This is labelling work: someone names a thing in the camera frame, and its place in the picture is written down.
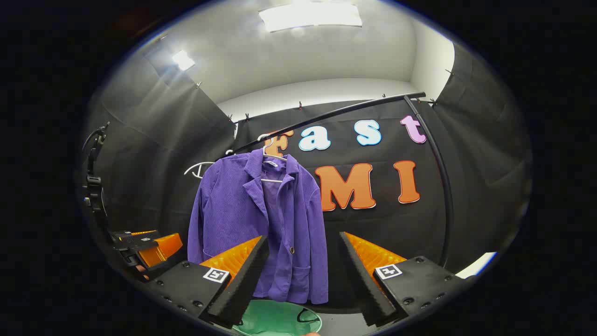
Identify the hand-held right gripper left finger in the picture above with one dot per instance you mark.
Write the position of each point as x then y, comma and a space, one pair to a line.
242, 284

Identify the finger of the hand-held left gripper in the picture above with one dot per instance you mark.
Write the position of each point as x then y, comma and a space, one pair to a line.
135, 236
161, 249

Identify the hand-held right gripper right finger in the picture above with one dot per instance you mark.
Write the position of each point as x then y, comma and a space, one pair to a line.
366, 280

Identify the green laundry hamper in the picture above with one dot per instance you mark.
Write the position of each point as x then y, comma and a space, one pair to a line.
270, 319

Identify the white clothes hanger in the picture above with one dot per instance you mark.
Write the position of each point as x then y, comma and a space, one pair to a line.
271, 180
200, 164

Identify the black clothes rack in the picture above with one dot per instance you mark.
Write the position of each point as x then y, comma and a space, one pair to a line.
326, 114

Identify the black backdrop cloth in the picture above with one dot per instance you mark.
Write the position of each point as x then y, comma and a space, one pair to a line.
396, 228

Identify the small ceiling light panel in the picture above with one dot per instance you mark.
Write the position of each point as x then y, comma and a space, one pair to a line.
183, 60

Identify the large ceiling light panel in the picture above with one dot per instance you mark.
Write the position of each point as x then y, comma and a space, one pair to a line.
310, 16

